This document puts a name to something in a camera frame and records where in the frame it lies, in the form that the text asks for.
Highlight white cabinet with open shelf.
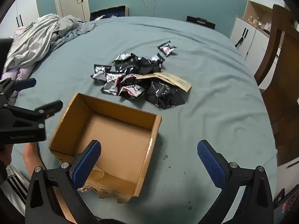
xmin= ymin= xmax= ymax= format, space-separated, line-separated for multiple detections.
xmin=229 ymin=0 xmax=288 ymax=62

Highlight pink cloth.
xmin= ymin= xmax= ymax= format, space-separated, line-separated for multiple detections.
xmin=0 ymin=27 xmax=35 ymax=104

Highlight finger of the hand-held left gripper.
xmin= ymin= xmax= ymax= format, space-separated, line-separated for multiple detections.
xmin=0 ymin=78 xmax=37 ymax=109
xmin=0 ymin=99 xmax=64 ymax=133

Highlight pile of black snack packets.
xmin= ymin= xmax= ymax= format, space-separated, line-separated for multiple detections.
xmin=91 ymin=52 xmax=186 ymax=110

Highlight dark box with colourful print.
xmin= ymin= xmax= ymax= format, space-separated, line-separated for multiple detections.
xmin=273 ymin=184 xmax=299 ymax=224

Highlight black bag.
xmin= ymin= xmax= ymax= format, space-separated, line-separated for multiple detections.
xmin=186 ymin=15 xmax=216 ymax=30

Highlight large beige paper sachet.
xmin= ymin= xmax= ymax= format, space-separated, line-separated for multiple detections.
xmin=154 ymin=72 xmax=192 ymax=92

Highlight cardboard box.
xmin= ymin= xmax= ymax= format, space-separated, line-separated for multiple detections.
xmin=48 ymin=93 xmax=162 ymax=204

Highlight person's left hand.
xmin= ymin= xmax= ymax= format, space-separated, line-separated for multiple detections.
xmin=0 ymin=144 xmax=13 ymax=169

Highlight black white striped shorts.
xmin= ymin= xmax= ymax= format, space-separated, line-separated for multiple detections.
xmin=0 ymin=164 xmax=30 ymax=217

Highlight person's bare leg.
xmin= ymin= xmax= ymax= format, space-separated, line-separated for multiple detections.
xmin=23 ymin=142 xmax=77 ymax=224

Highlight teal bed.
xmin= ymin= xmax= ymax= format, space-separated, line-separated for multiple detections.
xmin=9 ymin=16 xmax=278 ymax=224

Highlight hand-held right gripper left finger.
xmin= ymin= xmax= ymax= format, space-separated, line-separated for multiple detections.
xmin=24 ymin=139 xmax=102 ymax=224

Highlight crumpled grey blanket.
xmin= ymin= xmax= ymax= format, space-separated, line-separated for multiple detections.
xmin=3 ymin=14 xmax=96 ymax=73

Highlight white wardrobe with black handles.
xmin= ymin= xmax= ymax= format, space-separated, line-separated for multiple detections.
xmin=0 ymin=0 xmax=40 ymax=32

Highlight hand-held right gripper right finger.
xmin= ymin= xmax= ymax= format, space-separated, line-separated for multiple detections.
xmin=197 ymin=139 xmax=274 ymax=224

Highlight wooden chair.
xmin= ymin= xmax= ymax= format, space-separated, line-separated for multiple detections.
xmin=254 ymin=4 xmax=299 ymax=167

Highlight small items on shelf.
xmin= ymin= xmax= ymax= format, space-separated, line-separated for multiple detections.
xmin=248 ymin=16 xmax=271 ymax=31

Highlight black white single snack packet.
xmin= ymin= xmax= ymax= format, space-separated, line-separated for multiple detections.
xmin=157 ymin=41 xmax=177 ymax=57

